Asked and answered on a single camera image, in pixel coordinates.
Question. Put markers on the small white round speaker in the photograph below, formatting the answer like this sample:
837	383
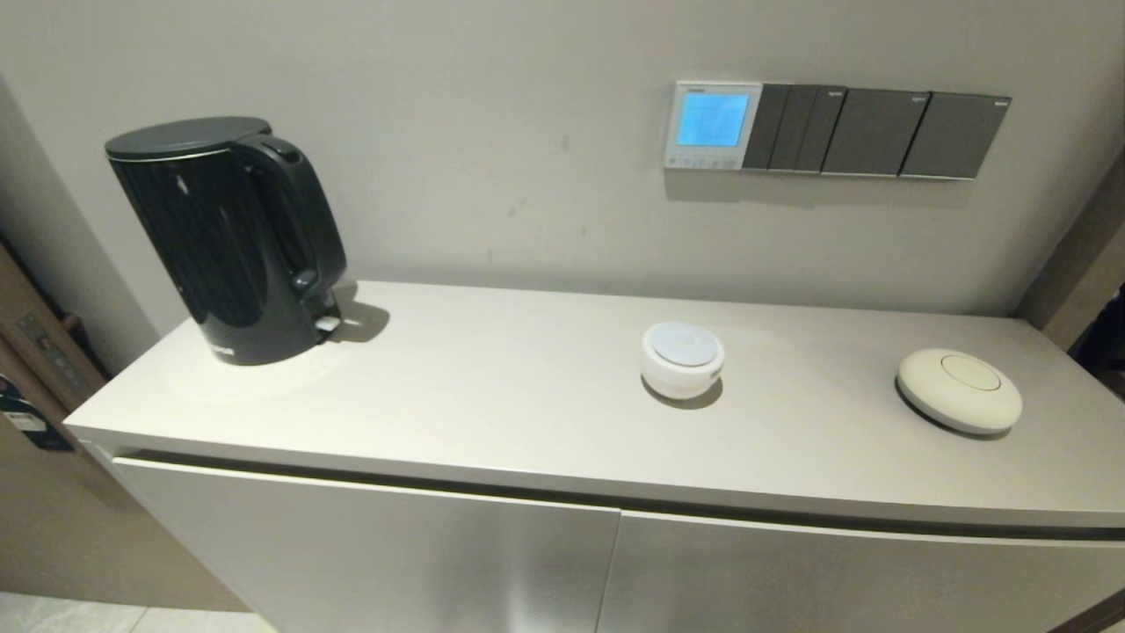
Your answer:
681	360

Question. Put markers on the wide white cabinet door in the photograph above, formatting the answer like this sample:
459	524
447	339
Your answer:
369	554

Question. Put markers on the grey single switch panel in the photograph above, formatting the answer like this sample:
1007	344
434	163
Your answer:
954	136
874	132

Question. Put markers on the dark blue door tag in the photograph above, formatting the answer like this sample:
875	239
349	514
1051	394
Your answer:
31	426

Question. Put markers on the white sideboard cabinet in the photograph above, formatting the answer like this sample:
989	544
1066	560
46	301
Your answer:
492	396

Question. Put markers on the cream round disc device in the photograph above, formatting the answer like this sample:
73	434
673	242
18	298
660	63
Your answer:
958	391

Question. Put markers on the light wooden furniture panel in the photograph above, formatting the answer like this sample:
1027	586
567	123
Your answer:
70	527

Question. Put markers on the wall thermostat with blue screen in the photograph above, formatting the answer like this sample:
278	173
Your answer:
712	123

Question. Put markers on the metal door lock plate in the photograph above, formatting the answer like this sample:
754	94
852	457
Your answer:
53	352

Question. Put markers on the black electric kettle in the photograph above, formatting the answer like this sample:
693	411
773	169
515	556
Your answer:
220	237

